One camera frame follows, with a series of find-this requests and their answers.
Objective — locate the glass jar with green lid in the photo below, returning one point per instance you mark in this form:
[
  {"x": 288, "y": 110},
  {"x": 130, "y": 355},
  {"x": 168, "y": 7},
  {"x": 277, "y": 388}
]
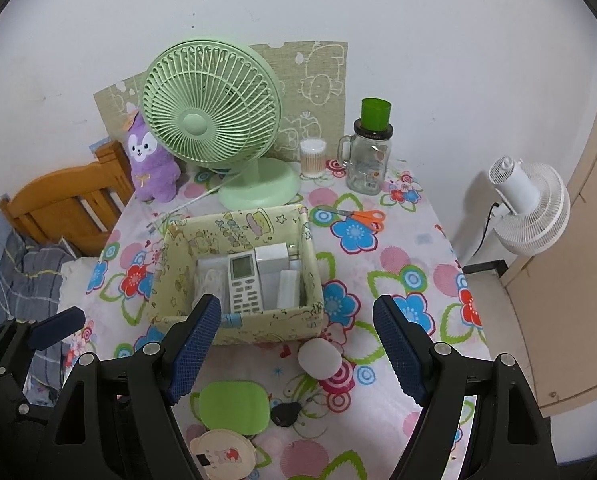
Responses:
[{"x": 368, "y": 165}]

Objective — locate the white remote control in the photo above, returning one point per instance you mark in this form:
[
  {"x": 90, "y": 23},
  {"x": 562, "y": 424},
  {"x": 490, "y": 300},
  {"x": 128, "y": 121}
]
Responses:
[{"x": 246, "y": 285}]

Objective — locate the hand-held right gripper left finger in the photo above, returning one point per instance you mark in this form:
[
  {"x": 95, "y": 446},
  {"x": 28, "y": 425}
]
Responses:
[{"x": 193, "y": 355}]

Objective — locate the green printed wall board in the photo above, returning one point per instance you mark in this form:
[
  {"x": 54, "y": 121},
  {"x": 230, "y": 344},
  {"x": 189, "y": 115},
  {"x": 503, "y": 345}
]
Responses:
[{"x": 318, "y": 110}]

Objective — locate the cotton swab container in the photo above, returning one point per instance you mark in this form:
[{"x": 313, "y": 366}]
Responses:
[{"x": 313, "y": 160}]

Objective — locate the white floor fan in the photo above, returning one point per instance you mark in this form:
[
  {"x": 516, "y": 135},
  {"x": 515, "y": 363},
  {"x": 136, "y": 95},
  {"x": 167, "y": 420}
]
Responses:
[{"x": 523, "y": 200}]

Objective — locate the wooden bed headboard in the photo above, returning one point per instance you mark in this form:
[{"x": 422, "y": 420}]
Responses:
[{"x": 53, "y": 200}]

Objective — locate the light blue paper sheet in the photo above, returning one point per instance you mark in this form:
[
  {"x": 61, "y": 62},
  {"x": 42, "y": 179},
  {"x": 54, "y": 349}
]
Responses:
[{"x": 101, "y": 144}]

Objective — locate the purple plush rabbit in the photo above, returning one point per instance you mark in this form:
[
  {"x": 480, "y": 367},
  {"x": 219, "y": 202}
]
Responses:
[{"x": 151, "y": 165}]

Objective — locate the printed fabric storage box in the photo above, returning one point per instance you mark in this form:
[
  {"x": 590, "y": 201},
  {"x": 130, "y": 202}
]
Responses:
[{"x": 268, "y": 327}]

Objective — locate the white charger adapter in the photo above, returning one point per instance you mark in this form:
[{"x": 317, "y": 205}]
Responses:
[{"x": 271, "y": 260}]

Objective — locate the white round case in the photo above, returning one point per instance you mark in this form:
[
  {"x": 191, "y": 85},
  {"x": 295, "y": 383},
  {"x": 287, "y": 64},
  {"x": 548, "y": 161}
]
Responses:
[{"x": 319, "y": 357}]

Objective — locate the grey plaid bedding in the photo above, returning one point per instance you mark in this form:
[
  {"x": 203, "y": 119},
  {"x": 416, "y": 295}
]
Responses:
[{"x": 28, "y": 280}]

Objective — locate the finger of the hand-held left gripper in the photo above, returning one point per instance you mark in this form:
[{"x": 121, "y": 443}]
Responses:
[
  {"x": 58, "y": 322},
  {"x": 8, "y": 390}
]

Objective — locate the beige wooden door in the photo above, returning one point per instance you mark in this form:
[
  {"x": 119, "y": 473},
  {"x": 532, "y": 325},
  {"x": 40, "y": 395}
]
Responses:
[{"x": 578, "y": 285}]

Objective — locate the floral tablecloth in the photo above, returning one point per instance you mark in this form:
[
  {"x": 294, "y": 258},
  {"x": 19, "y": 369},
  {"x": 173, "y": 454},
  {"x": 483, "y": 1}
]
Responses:
[{"x": 378, "y": 260}]

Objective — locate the clear plastic dotted box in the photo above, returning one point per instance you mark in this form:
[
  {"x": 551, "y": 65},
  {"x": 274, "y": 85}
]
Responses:
[{"x": 211, "y": 285}]

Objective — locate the green desk fan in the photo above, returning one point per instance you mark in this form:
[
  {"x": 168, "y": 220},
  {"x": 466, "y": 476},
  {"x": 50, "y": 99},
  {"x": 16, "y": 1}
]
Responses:
[{"x": 196, "y": 125}]

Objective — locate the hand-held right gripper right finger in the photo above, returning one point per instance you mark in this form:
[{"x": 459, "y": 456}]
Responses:
[{"x": 401, "y": 350}]

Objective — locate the black car key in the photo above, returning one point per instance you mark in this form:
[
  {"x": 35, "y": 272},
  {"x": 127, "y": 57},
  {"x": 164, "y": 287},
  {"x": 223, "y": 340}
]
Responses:
[{"x": 286, "y": 414}]

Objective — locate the green oval case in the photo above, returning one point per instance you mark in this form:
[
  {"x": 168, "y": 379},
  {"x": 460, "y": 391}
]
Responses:
[{"x": 233, "y": 406}]

